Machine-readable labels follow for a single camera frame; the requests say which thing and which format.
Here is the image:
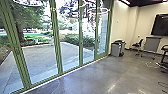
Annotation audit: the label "black stool chair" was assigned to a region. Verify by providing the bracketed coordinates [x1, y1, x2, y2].
[131, 38, 145, 58]
[155, 44, 168, 73]

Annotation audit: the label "green hedge outdoors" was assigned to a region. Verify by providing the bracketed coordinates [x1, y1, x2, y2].
[63, 33, 98, 48]

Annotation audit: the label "green tree outdoors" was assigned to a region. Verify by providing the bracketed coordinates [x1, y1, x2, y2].
[0, 0, 51, 44]

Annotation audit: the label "black wall television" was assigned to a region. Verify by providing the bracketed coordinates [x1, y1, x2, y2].
[150, 13, 168, 37]

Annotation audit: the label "grey trash bin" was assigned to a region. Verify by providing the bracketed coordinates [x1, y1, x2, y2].
[110, 39, 127, 58]

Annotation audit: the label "green framed glass door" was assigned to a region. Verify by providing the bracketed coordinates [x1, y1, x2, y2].
[0, 0, 114, 94]

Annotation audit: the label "grey low cabinet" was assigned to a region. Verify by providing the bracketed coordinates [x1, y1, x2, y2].
[143, 35, 163, 54]

